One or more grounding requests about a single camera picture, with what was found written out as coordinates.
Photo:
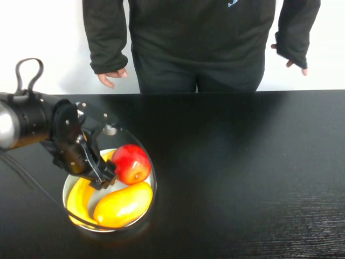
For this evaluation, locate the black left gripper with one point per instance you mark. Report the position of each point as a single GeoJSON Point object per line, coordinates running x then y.
{"type": "Point", "coordinates": [68, 151]}

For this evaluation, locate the yellow banana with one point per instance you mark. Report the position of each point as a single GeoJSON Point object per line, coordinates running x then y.
{"type": "Point", "coordinates": [81, 199]}

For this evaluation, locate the left forearm in dark sleeve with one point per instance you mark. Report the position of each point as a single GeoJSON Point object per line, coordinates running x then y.
{"type": "Point", "coordinates": [296, 27]}

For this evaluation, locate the right forearm in dark sleeve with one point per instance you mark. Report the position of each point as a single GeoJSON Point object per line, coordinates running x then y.
{"type": "Point", "coordinates": [106, 32]}

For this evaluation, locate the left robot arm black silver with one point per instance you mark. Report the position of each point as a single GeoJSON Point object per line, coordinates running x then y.
{"type": "Point", "coordinates": [27, 121]}

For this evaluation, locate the person's right hand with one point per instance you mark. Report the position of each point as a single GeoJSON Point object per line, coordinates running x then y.
{"type": "Point", "coordinates": [106, 79]}

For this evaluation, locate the person's left hand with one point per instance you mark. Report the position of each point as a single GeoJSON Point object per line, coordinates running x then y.
{"type": "Point", "coordinates": [304, 72]}

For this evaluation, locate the red apple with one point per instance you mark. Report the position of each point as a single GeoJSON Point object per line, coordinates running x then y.
{"type": "Point", "coordinates": [132, 162]}

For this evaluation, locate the orange yellow mango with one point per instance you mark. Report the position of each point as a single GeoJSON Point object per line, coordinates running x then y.
{"type": "Point", "coordinates": [124, 205]}

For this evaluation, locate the white round plate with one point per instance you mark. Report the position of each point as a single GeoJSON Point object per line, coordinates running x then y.
{"type": "Point", "coordinates": [69, 184]}

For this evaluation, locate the dark trousers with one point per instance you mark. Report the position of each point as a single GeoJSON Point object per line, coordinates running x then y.
{"type": "Point", "coordinates": [199, 75]}

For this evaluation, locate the dark fleece jacket torso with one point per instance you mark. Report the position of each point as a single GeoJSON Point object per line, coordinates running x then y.
{"type": "Point", "coordinates": [199, 27]}

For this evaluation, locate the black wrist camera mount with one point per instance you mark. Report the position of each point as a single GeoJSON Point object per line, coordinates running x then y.
{"type": "Point", "coordinates": [94, 114]}

